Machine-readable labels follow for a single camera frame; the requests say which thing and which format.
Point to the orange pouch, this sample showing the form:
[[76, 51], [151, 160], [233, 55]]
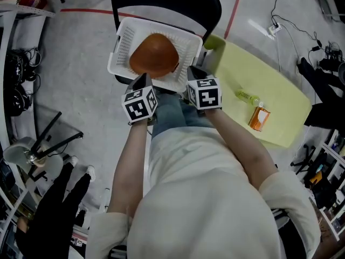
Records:
[[316, 177]]

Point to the white shelf rack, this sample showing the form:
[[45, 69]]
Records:
[[16, 17]]

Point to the orange tissue box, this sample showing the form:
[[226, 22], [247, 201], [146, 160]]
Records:
[[258, 119]]

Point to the white storage shelf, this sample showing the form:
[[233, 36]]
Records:
[[334, 155]]

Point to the red fire extinguisher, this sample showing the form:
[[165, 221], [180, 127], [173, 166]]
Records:
[[31, 1]]

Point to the black power adapter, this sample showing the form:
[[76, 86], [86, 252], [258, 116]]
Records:
[[318, 42]]

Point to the clear glass bottle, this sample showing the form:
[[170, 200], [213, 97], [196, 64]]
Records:
[[33, 159]]

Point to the brown wooden bowl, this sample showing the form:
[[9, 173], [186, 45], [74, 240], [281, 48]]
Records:
[[153, 55]]

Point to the white plastic basket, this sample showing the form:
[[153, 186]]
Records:
[[124, 44]]

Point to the person's left forearm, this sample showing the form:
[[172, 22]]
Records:
[[129, 169]]

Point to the yellow-green table top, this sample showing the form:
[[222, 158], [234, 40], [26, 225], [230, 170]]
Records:
[[269, 77]]

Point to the blue toy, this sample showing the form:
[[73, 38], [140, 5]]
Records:
[[320, 168]]

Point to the person's right forearm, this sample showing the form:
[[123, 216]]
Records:
[[242, 150]]

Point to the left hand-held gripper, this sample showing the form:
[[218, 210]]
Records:
[[137, 106]]

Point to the person's white shirt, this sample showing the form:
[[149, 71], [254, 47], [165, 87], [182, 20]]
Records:
[[199, 198]]

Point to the green plastic bottle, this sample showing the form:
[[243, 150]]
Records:
[[248, 97]]

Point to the white power strip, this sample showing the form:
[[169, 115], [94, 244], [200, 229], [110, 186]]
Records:
[[275, 28]]

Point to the white table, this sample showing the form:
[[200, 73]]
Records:
[[10, 196]]

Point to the black office chair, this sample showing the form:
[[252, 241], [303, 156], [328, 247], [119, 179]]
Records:
[[320, 190]]

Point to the grey shell chair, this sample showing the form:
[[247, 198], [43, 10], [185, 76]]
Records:
[[16, 152]]

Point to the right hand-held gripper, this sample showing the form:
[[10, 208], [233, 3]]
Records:
[[206, 94]]

